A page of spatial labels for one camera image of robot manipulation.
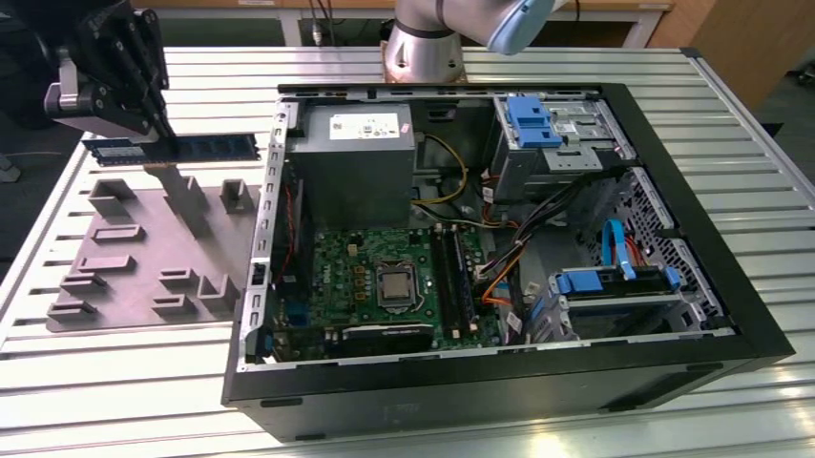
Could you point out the grey power supply unit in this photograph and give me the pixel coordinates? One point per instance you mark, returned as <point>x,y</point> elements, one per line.
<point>349,181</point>

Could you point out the wooden desk with white frame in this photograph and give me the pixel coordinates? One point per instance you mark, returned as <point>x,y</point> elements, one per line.
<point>604,7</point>

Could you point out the RAM stick with blue label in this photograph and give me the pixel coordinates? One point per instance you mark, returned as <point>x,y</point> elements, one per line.
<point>216,145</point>

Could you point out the grey parts rack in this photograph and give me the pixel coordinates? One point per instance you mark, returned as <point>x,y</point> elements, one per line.
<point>159,305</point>

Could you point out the black PC case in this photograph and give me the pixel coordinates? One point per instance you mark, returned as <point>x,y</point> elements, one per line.
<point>445,396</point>

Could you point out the black table corner cap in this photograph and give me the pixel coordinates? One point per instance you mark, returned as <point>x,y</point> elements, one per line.
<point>690,52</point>

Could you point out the brown wooden cabinet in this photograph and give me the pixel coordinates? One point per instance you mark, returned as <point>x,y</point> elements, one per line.
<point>732,47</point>

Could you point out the silver CPU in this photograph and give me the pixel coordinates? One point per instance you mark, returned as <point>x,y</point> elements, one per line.
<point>395,286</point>

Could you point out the green motherboard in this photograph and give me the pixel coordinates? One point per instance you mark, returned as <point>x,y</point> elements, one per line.
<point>337,260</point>

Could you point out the black RAM slot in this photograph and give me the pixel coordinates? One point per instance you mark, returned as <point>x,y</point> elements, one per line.
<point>445,274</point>

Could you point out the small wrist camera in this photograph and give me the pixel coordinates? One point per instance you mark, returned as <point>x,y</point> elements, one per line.
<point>69,100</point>

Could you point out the blue optical bay carrier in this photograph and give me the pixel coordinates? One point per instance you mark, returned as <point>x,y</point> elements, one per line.
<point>531,124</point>

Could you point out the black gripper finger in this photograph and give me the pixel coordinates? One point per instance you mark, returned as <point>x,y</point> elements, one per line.
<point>149,52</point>

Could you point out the metal disk bay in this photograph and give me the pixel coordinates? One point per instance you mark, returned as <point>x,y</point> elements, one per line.
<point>624,301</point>

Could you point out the metal drive cage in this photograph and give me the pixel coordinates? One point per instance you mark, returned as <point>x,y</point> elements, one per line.
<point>572,162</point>

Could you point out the hard disk in blue carrier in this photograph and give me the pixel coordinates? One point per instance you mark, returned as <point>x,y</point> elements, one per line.
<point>582,282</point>

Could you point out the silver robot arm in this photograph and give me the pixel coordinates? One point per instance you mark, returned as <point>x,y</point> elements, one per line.
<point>420,52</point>

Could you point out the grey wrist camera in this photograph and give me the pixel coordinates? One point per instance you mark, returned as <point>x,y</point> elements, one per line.
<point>95,126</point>

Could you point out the black graphics card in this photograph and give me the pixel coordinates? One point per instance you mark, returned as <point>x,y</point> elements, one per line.
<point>381,334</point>

